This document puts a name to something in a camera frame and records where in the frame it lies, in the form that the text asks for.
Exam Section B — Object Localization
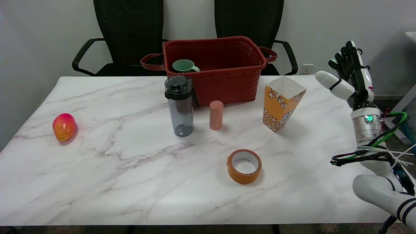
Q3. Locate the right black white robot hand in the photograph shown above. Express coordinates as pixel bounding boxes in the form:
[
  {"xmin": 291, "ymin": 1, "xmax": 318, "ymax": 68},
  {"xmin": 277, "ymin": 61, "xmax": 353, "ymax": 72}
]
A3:
[{"xmin": 315, "ymin": 41, "xmax": 375, "ymax": 109}]

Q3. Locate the orange popcorn box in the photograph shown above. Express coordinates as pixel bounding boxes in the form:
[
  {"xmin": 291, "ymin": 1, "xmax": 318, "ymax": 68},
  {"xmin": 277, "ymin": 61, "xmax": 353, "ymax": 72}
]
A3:
[{"xmin": 263, "ymin": 76, "xmax": 307, "ymax": 132}]

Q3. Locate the black mesh office chair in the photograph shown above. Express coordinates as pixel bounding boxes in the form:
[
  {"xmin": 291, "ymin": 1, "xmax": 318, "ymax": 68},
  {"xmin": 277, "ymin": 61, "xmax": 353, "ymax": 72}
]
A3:
[
  {"xmin": 214, "ymin": 0, "xmax": 298, "ymax": 76},
  {"xmin": 72, "ymin": 0, "xmax": 169, "ymax": 77}
]

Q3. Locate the red woven basket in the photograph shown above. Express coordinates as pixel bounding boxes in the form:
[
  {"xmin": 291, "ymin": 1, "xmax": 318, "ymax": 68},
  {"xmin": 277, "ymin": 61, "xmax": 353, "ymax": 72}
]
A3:
[{"xmin": 140, "ymin": 36, "xmax": 278, "ymax": 108}]

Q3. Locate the orange tape roll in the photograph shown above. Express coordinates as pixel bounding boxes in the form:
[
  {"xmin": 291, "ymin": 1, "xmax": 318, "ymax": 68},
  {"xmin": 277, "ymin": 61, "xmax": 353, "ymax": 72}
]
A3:
[{"xmin": 227, "ymin": 149, "xmax": 262, "ymax": 185}]

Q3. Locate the pink wooden cylinder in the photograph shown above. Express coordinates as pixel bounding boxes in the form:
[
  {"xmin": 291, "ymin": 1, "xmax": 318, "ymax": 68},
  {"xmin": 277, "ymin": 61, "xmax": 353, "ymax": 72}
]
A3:
[{"xmin": 209, "ymin": 100, "xmax": 224, "ymax": 131}]

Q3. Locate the green mug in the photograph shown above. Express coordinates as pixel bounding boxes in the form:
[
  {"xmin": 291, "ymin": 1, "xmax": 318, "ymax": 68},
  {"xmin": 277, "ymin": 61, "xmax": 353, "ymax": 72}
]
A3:
[{"xmin": 172, "ymin": 59, "xmax": 201, "ymax": 73}]

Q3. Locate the grey water bottle black lid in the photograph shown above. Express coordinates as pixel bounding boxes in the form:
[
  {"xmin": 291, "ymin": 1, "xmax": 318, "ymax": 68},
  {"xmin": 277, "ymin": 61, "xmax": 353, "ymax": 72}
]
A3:
[{"xmin": 164, "ymin": 75, "xmax": 195, "ymax": 137}]

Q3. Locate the red yellow mango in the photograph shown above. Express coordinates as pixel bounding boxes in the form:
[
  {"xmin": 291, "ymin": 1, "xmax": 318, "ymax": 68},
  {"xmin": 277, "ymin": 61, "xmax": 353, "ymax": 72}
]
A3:
[{"xmin": 52, "ymin": 113, "xmax": 77, "ymax": 141}]

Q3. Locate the black and green cable bundle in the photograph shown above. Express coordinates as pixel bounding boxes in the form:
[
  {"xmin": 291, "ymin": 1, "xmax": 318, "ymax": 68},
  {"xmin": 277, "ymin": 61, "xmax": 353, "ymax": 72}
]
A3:
[{"xmin": 331, "ymin": 111, "xmax": 416, "ymax": 195}]

